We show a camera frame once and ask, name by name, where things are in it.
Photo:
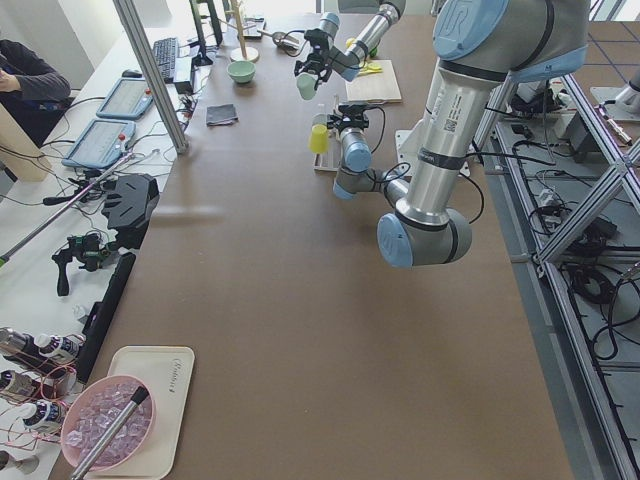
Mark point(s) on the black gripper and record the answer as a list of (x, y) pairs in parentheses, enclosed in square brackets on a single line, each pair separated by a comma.
[(317, 59), (336, 121)]

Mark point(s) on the green cup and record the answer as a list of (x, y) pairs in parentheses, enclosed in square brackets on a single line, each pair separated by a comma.
[(306, 85)]

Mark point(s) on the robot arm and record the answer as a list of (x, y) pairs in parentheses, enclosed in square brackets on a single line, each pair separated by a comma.
[(347, 64), (479, 45)]

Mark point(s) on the grey cup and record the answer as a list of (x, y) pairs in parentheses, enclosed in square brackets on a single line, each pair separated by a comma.
[(320, 119)]

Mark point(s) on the yellow cup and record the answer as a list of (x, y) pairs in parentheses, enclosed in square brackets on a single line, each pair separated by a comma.
[(318, 142)]

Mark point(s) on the metal scoop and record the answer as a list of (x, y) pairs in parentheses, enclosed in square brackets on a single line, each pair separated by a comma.
[(282, 40)]

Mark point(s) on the wooden cutting board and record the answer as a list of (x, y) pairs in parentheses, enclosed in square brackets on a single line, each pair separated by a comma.
[(381, 87)]

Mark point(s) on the yellow plastic knife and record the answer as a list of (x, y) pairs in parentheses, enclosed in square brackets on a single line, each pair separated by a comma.
[(369, 71)]

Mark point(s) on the green bowl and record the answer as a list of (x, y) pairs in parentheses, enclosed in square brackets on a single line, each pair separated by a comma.
[(241, 71)]

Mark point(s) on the wooden mug tree stand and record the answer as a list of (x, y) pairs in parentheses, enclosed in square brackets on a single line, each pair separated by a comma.
[(244, 52)]

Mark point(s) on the grey cloth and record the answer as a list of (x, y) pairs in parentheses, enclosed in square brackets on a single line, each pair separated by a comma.
[(224, 114)]

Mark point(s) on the black keyboard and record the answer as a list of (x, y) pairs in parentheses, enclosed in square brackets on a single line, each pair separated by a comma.
[(165, 52)]

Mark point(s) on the blue teach pendant far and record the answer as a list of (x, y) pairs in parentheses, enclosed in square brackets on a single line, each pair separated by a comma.
[(129, 99)]

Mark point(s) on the blue teach pendant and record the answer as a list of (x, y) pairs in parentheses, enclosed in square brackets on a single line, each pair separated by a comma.
[(129, 99), (101, 144)]

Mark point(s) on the blue teach pendant near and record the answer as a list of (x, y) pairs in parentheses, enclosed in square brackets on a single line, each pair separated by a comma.
[(101, 144)]

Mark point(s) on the person in dark sweater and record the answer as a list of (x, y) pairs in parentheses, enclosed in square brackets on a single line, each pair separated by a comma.
[(33, 92)]

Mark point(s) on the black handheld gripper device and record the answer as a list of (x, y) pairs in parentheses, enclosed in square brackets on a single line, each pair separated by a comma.
[(88, 250)]

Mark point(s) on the metal rod black tip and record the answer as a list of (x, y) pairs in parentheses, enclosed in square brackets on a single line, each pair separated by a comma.
[(102, 444)]

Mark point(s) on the pink bowl of ice cubes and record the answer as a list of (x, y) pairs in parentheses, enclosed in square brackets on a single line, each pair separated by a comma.
[(94, 411)]

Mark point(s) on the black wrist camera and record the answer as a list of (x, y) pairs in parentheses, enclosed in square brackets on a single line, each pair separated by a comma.
[(353, 110)]

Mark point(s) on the aluminium frame post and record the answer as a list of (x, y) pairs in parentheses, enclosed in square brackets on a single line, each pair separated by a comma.
[(136, 34)]

